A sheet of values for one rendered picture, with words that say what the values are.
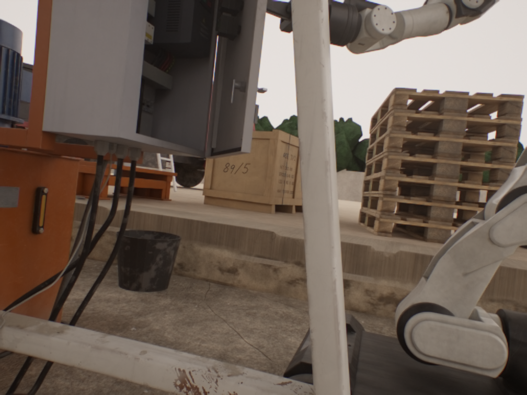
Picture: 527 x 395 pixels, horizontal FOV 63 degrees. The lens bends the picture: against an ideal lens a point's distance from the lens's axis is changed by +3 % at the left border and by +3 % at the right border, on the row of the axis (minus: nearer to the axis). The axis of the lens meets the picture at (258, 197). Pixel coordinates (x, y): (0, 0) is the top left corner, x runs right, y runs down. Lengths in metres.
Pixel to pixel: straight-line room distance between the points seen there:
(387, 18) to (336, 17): 0.12
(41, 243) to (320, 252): 1.07
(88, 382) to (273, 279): 1.28
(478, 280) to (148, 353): 0.75
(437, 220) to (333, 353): 2.42
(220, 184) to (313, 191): 3.61
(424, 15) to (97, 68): 0.75
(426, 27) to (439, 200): 2.03
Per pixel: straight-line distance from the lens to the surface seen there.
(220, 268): 2.45
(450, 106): 3.12
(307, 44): 0.71
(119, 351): 0.90
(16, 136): 1.11
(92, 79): 1.00
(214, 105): 1.29
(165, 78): 1.30
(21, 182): 1.45
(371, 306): 2.29
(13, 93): 1.74
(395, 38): 1.14
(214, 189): 4.31
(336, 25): 1.01
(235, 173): 4.18
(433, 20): 1.17
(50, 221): 1.56
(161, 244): 2.14
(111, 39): 0.99
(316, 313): 0.70
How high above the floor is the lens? 0.58
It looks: 1 degrees down
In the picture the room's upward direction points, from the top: 6 degrees clockwise
